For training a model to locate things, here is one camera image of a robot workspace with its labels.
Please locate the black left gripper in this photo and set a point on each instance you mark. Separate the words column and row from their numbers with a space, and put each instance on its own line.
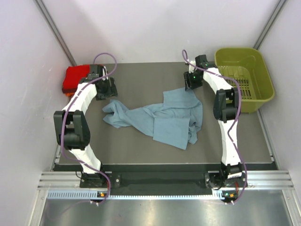
column 111, row 90

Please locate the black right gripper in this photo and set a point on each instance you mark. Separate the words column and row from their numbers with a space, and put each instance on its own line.
column 189, row 84

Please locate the light blue t shirt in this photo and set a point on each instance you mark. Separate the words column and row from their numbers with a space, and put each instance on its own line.
column 176, row 121

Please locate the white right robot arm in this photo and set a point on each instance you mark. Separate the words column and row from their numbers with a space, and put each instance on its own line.
column 226, row 109

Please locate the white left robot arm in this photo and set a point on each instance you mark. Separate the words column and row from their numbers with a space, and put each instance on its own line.
column 83, row 83

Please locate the folded red t shirt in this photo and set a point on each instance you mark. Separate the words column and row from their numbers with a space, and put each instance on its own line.
column 73, row 76

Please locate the folded orange t shirt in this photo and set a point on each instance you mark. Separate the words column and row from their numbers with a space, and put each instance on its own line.
column 69, row 94

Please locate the olive green plastic basket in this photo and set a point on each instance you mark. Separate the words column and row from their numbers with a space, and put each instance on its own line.
column 248, row 68

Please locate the left corner aluminium profile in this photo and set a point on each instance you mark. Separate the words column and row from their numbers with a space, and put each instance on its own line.
column 55, row 31

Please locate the corner aluminium profile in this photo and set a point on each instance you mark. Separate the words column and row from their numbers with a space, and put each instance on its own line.
column 55, row 31
column 270, row 22

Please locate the right corner aluminium profile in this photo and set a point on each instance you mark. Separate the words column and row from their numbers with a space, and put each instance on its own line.
column 270, row 22

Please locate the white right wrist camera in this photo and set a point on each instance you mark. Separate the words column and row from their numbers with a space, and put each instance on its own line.
column 192, row 65

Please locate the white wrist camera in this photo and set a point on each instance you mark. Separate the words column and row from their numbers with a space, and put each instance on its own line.
column 192, row 65
column 104, row 73

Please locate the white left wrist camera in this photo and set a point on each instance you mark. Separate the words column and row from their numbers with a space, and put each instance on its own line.
column 104, row 73

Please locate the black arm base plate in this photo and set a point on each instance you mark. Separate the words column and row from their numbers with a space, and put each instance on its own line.
column 197, row 179

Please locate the aluminium front frame rail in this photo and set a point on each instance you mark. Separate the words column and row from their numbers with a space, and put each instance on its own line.
column 255, row 179

